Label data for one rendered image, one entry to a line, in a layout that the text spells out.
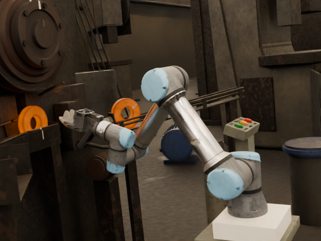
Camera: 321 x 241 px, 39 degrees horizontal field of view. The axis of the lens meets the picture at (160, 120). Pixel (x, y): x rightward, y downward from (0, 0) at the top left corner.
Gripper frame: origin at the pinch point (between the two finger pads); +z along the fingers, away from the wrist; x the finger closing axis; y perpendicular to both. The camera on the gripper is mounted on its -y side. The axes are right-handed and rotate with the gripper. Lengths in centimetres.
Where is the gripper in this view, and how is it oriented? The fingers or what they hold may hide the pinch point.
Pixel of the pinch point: (61, 119)
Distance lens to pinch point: 201.2
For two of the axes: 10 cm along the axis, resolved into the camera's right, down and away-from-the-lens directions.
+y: 1.8, -9.4, -2.8
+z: -8.7, -2.9, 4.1
